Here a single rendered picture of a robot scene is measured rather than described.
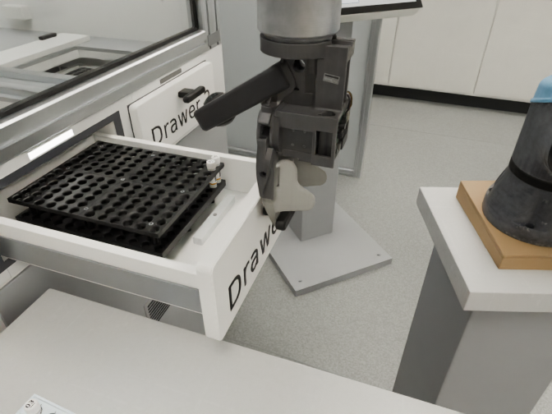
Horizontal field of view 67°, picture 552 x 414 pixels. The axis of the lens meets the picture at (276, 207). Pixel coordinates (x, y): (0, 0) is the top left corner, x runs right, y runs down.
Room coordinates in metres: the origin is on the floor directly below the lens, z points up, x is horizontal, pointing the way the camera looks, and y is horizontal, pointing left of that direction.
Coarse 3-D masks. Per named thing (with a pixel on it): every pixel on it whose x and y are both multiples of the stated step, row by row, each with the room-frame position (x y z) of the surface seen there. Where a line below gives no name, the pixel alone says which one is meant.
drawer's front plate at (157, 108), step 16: (208, 64) 0.93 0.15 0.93; (176, 80) 0.81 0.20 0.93; (192, 80) 0.86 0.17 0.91; (208, 80) 0.92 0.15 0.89; (160, 96) 0.75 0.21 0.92; (176, 96) 0.79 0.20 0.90; (144, 112) 0.69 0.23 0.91; (160, 112) 0.74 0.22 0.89; (176, 112) 0.79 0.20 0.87; (192, 112) 0.84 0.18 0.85; (144, 128) 0.68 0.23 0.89
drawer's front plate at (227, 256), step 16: (256, 192) 0.41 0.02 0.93; (240, 208) 0.38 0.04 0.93; (256, 208) 0.39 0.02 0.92; (240, 224) 0.35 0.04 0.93; (256, 224) 0.39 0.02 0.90; (224, 240) 0.32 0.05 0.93; (240, 240) 0.34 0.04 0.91; (256, 240) 0.39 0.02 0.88; (272, 240) 0.44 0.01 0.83; (208, 256) 0.30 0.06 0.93; (224, 256) 0.31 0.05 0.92; (240, 256) 0.34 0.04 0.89; (208, 272) 0.28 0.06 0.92; (224, 272) 0.30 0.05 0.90; (240, 272) 0.34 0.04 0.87; (256, 272) 0.38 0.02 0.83; (208, 288) 0.28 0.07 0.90; (224, 288) 0.30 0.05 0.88; (208, 304) 0.28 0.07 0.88; (224, 304) 0.30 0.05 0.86; (240, 304) 0.33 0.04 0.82; (208, 320) 0.28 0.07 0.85; (224, 320) 0.29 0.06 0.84; (208, 336) 0.28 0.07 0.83
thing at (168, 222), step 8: (216, 168) 0.51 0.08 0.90; (200, 176) 0.49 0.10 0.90; (208, 176) 0.49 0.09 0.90; (192, 184) 0.47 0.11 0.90; (200, 184) 0.48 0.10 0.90; (184, 192) 0.45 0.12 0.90; (192, 192) 0.45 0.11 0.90; (176, 200) 0.43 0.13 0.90; (184, 200) 0.43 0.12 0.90; (192, 200) 0.44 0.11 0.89; (168, 208) 0.42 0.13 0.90; (176, 208) 0.42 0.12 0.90; (184, 208) 0.42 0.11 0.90; (160, 216) 0.40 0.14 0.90; (176, 216) 0.40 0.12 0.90; (168, 224) 0.39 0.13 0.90; (152, 232) 0.37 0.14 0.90; (160, 232) 0.37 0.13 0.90
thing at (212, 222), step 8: (224, 200) 0.51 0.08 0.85; (232, 200) 0.52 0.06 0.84; (216, 208) 0.49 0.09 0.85; (224, 208) 0.49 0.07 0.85; (216, 216) 0.47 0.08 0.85; (208, 224) 0.45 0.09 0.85; (216, 224) 0.46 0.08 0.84; (200, 232) 0.43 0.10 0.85; (208, 232) 0.44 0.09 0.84; (200, 240) 0.42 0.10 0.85
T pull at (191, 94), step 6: (180, 90) 0.81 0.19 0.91; (186, 90) 0.81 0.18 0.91; (192, 90) 0.80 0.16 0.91; (198, 90) 0.81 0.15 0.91; (204, 90) 0.83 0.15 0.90; (180, 96) 0.80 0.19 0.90; (186, 96) 0.77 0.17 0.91; (192, 96) 0.78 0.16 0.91; (198, 96) 0.81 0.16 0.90; (186, 102) 0.77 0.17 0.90
